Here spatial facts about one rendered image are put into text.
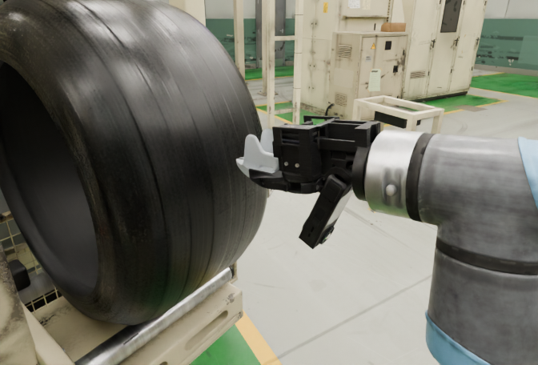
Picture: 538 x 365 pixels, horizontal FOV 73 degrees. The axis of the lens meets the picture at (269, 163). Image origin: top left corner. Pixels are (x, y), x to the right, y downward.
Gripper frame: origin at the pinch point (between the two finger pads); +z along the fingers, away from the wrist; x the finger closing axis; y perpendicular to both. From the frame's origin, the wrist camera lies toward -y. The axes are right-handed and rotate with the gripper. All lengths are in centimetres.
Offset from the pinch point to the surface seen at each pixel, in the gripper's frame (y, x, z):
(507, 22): 19, -1188, 112
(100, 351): -28.9, 19.2, 19.6
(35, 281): -26, 19, 47
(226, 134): 4.6, 0.5, 2.4
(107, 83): 13.8, 14.0, 7.3
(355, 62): -13, -412, 183
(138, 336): -29.9, 13.2, 18.3
